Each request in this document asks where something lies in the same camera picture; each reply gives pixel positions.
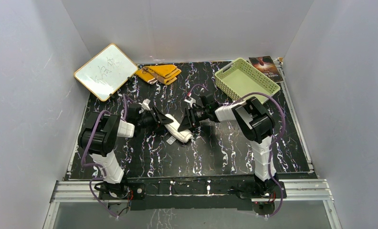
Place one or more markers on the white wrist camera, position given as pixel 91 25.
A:
pixel 190 101
pixel 145 104

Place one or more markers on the dark book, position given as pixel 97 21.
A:
pixel 266 65

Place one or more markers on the aluminium frame rail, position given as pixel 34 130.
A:
pixel 289 189

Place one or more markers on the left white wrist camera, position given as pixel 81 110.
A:
pixel 145 104

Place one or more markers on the wood framed whiteboard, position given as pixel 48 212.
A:
pixel 106 72

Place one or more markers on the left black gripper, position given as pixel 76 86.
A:
pixel 160 118

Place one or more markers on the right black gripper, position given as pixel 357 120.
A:
pixel 188 121

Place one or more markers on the green plastic basket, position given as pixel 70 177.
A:
pixel 239 78

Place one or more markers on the orange towel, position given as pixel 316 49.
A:
pixel 165 74

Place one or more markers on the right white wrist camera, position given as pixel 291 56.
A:
pixel 190 101

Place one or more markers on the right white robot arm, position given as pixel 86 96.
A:
pixel 256 125

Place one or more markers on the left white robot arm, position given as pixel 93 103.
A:
pixel 98 138

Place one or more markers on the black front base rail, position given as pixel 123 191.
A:
pixel 191 192

